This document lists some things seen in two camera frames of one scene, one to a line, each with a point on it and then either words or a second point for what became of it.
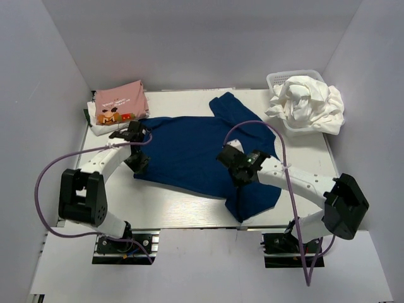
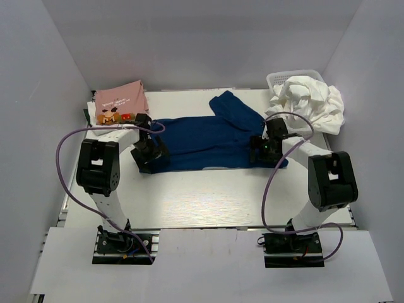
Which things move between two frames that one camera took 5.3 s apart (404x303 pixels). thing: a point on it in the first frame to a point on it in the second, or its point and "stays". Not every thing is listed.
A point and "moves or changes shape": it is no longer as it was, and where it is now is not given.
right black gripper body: (237, 182) to (265, 151)
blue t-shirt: (183, 153) moves or changes shape
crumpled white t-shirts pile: (305, 102) stays
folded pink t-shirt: (121, 103) stays
